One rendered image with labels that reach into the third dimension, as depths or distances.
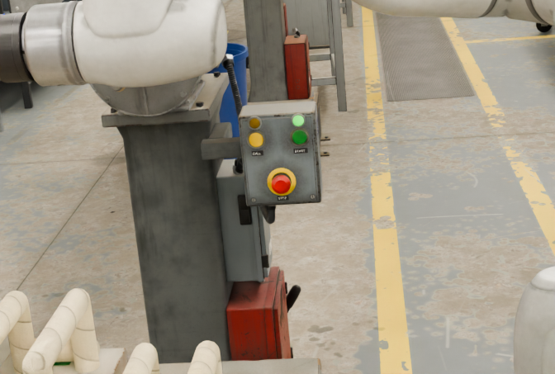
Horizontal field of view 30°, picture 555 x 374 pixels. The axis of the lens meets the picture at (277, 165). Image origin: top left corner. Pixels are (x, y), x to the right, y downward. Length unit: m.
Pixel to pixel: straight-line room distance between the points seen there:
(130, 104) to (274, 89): 3.52
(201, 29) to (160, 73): 0.06
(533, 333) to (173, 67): 0.81
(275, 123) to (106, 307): 2.07
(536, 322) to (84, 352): 0.70
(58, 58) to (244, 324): 1.45
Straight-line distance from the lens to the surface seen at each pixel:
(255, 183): 2.17
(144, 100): 2.17
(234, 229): 2.43
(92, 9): 1.10
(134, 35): 1.08
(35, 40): 1.12
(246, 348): 2.50
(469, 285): 4.00
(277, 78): 5.66
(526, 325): 1.67
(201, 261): 2.44
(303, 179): 2.16
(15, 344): 1.39
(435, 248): 4.35
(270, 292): 2.52
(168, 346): 2.55
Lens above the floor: 1.65
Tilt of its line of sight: 17 degrees down
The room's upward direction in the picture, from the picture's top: 5 degrees counter-clockwise
